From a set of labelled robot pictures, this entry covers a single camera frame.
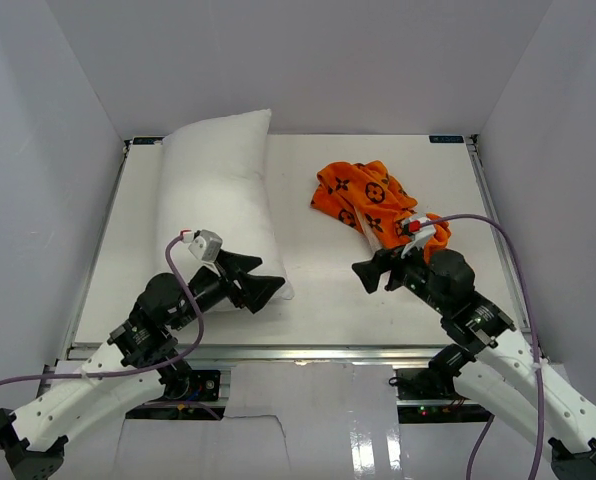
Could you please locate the white pillow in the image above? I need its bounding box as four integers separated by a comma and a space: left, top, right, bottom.
153, 109, 288, 279

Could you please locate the orange patterned pillowcase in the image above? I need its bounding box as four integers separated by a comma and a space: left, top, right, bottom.
310, 159, 453, 264

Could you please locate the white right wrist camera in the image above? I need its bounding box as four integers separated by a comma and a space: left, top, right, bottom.
400, 214, 436, 259

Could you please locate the aluminium table frame rail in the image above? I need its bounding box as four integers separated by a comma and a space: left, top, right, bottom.
20, 133, 537, 480

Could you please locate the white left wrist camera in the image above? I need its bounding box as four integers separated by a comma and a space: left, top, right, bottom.
180, 229, 223, 265

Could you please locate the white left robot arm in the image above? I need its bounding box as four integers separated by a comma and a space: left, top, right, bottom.
0, 251, 285, 479

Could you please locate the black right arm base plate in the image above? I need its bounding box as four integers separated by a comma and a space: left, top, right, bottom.
388, 368, 468, 405

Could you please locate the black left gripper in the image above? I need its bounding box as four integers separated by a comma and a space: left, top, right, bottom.
172, 247, 285, 329

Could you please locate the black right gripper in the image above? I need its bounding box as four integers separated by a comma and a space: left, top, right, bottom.
351, 236, 448, 315

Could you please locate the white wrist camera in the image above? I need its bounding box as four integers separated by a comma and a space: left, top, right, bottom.
400, 214, 436, 259
180, 229, 223, 265

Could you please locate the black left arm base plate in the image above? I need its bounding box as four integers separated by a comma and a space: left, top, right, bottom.
164, 370, 221, 402

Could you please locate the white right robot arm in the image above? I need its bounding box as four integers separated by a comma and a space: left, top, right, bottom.
352, 247, 596, 479

